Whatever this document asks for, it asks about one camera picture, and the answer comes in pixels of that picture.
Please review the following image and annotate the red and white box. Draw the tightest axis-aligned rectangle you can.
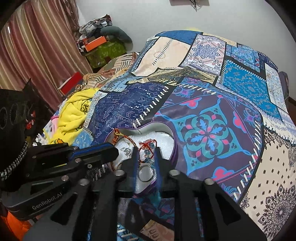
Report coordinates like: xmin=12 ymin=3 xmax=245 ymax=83
xmin=58 ymin=71 xmax=83 ymax=96

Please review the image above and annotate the black cable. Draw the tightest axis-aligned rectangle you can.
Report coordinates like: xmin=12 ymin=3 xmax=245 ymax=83
xmin=187 ymin=0 xmax=204 ymax=11

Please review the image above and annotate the pile of clothes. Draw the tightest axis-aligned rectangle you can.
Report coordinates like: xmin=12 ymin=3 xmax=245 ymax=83
xmin=77 ymin=14 xmax=114 ymax=39

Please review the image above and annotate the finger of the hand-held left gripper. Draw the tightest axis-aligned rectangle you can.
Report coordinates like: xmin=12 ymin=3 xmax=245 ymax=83
xmin=30 ymin=142 xmax=120 ymax=184
xmin=28 ymin=142 xmax=80 ymax=162

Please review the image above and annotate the brown striped blanket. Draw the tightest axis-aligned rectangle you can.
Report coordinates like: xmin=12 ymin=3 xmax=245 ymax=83
xmin=79 ymin=52 xmax=139 ymax=90

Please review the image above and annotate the black printed garment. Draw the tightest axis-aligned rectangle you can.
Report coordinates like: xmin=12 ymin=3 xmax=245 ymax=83
xmin=23 ymin=77 xmax=54 ymax=144

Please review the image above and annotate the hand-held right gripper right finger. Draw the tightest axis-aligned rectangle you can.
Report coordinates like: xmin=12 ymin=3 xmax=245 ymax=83
xmin=154 ymin=147 xmax=268 ymax=241

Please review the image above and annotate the red and gold cord bracelet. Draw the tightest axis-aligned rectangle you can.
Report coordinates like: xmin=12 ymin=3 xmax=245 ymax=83
xmin=110 ymin=128 xmax=140 ymax=168

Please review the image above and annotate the cartoon printed sheet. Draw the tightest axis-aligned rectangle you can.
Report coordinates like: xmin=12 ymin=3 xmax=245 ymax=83
xmin=34 ymin=115 xmax=61 ymax=149

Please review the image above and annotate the striped brown curtain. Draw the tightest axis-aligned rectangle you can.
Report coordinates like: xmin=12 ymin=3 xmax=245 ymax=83
xmin=0 ymin=0 xmax=93 ymax=110

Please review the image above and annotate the red cord blue bead bracelet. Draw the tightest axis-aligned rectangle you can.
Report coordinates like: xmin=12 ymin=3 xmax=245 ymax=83
xmin=138 ymin=138 xmax=160 ymax=164

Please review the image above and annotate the orange garment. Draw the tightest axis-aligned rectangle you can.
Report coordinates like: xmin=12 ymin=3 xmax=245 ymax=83
xmin=0 ymin=208 xmax=31 ymax=241

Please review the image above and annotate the green patterned bag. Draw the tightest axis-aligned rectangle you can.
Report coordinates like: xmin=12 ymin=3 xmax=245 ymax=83
xmin=85 ymin=40 xmax=127 ymax=69

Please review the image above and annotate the large silver ring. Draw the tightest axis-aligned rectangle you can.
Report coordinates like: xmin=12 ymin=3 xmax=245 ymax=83
xmin=138 ymin=165 xmax=156 ymax=183

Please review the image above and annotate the yellow fleece blanket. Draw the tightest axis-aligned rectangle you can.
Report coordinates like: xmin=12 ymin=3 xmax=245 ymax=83
xmin=49 ymin=88 xmax=100 ymax=147

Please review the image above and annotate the purple heart-shaped tin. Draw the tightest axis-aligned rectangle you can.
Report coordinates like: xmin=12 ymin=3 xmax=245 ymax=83
xmin=103 ymin=122 xmax=179 ymax=195

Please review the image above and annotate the patchwork printed blanket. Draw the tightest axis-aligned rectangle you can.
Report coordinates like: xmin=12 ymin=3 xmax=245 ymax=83
xmin=76 ymin=30 xmax=296 ymax=241

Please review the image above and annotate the orange box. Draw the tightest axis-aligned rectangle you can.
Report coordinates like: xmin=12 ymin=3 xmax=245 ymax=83
xmin=83 ymin=36 xmax=108 ymax=53

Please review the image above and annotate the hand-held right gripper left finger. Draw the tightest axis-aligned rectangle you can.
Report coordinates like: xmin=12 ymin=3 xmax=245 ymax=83
xmin=23 ymin=146 xmax=140 ymax=241

